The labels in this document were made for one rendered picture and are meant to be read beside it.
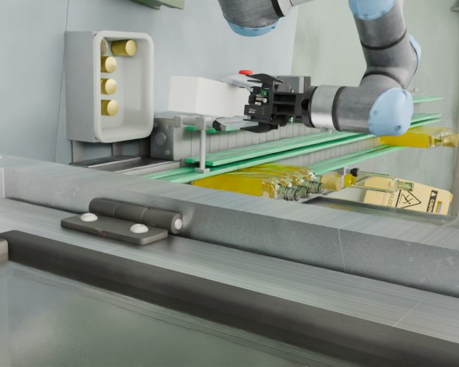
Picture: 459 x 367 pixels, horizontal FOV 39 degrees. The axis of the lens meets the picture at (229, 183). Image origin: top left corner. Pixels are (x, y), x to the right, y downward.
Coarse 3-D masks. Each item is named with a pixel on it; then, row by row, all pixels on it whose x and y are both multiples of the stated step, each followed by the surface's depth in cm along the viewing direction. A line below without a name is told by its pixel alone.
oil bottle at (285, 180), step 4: (244, 172) 155; (248, 172) 155; (252, 172) 155; (256, 172) 155; (260, 172) 155; (272, 176) 150; (276, 176) 150; (280, 176) 150; (284, 176) 151; (280, 180) 148; (284, 180) 148; (288, 180) 149; (280, 184) 148; (284, 184) 148; (288, 184) 149
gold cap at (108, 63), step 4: (104, 56) 136; (108, 56) 135; (104, 60) 134; (108, 60) 135; (112, 60) 136; (104, 64) 134; (108, 64) 135; (112, 64) 136; (116, 64) 137; (104, 68) 135; (108, 68) 135; (112, 68) 136; (104, 72) 136; (108, 72) 136
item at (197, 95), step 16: (176, 80) 115; (192, 80) 113; (208, 80) 114; (176, 96) 115; (192, 96) 113; (208, 96) 115; (224, 96) 119; (240, 96) 124; (192, 112) 113; (208, 112) 116; (224, 112) 120; (240, 112) 125
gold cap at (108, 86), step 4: (104, 80) 136; (108, 80) 136; (112, 80) 137; (104, 84) 135; (108, 84) 136; (112, 84) 137; (116, 84) 138; (104, 88) 135; (108, 88) 136; (112, 88) 137; (116, 88) 138; (104, 92) 136; (108, 92) 136; (112, 92) 137
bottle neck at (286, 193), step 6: (282, 186) 143; (288, 186) 143; (276, 192) 143; (282, 192) 142; (288, 192) 142; (294, 192) 141; (300, 192) 143; (282, 198) 143; (288, 198) 142; (294, 198) 141
